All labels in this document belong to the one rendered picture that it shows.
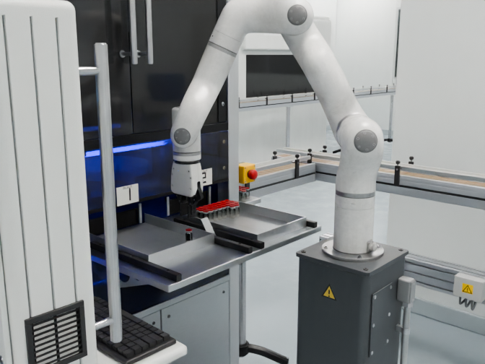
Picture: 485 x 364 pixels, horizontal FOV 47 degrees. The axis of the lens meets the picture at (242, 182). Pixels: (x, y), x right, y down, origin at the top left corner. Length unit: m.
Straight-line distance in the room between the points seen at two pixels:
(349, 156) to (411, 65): 1.65
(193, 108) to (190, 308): 0.87
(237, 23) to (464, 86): 1.72
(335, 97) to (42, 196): 0.93
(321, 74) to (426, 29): 1.61
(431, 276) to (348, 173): 1.12
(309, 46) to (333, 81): 0.12
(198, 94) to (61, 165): 0.65
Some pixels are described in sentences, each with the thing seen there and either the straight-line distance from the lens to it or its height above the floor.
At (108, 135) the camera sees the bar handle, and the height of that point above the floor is 1.31.
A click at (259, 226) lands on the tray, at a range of 1.94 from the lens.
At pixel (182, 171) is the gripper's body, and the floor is 1.12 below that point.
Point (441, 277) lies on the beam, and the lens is 2.66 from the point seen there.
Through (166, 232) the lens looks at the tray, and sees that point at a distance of 1.89.
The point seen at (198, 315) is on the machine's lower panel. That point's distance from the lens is 2.20.
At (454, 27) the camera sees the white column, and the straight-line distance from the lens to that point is 3.13.
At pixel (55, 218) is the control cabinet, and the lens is 1.05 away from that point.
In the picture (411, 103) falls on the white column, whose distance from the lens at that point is 3.21.
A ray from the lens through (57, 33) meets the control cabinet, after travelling 1.03.
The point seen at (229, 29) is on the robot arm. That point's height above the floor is 1.53.
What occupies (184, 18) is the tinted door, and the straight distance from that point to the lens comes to 1.97.
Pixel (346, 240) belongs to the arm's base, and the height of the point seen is 0.91.
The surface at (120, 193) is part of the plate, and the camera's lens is 1.82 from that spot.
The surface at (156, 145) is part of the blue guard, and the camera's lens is 1.88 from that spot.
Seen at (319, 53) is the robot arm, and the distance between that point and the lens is 1.64.
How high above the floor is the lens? 1.46
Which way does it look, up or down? 13 degrees down
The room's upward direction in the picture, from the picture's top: straight up
